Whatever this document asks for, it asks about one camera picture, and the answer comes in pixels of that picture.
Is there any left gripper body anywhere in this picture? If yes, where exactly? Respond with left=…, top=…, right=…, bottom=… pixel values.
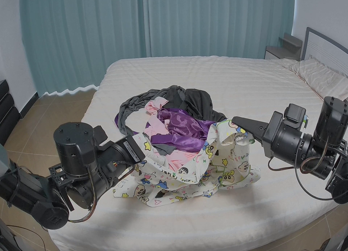
left=96, top=134, right=146, bottom=181

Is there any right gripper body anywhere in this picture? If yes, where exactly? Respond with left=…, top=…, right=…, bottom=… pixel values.
left=262, top=111, right=314, bottom=166

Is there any white printed pyjama top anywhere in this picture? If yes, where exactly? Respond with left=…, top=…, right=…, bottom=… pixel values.
left=111, top=118, right=260, bottom=208

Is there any pile of clothes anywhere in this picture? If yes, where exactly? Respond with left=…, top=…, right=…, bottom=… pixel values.
left=114, top=85, right=228, bottom=173

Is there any bed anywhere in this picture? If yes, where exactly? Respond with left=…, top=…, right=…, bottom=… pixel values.
left=46, top=27, right=348, bottom=251

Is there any pale pink pillow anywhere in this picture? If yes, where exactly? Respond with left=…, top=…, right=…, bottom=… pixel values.
left=283, top=56, right=348, bottom=104

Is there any grey white bedside table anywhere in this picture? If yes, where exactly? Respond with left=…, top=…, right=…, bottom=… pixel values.
left=265, top=33, right=303, bottom=61

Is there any black chest of drawers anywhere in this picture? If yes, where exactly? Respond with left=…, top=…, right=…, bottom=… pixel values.
left=0, top=79, right=21, bottom=147

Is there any blue-green curtain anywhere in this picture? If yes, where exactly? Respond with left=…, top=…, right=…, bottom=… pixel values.
left=20, top=0, right=296, bottom=97

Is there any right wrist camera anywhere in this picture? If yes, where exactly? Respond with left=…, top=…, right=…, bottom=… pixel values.
left=283, top=103, right=308, bottom=132

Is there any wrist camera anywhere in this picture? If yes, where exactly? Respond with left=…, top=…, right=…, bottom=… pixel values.
left=92, top=125, right=110, bottom=150
left=283, top=103, right=308, bottom=132

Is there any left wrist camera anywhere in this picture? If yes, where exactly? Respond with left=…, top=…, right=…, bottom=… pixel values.
left=92, top=125, right=110, bottom=150

